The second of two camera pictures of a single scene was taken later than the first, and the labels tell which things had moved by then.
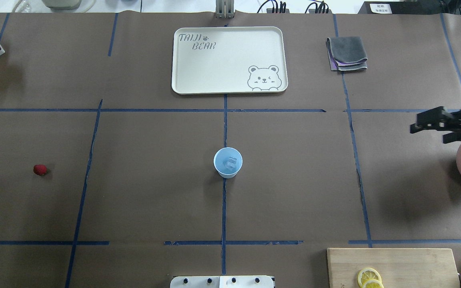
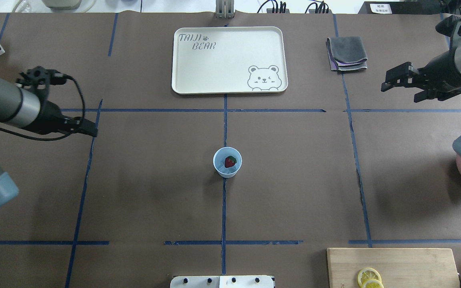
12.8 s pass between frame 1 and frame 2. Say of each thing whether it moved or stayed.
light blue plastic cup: stayed
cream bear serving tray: stayed
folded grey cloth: stayed
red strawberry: moved
